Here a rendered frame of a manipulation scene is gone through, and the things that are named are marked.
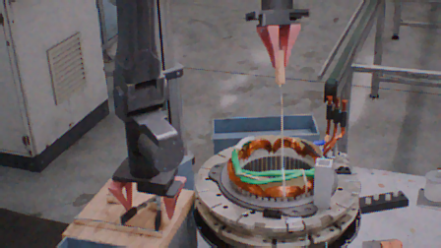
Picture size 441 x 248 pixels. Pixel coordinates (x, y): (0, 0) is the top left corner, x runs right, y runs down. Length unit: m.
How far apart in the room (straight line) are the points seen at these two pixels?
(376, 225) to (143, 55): 0.89
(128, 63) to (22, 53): 2.35
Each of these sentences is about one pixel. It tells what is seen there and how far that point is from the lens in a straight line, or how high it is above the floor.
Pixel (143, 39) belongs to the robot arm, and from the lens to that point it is 0.96.
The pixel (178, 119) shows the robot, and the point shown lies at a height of 1.04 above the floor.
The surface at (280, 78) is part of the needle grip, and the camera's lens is 1.12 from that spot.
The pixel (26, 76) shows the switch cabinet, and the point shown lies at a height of 0.57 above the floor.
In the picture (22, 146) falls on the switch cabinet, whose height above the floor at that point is 0.16.
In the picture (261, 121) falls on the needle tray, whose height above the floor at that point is 1.05.
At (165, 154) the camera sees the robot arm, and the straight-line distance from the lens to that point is 0.99.
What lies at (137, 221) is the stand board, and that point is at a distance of 1.18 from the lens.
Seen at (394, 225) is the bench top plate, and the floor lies 0.78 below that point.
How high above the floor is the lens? 1.75
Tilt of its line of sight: 27 degrees down
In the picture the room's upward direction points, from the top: 3 degrees counter-clockwise
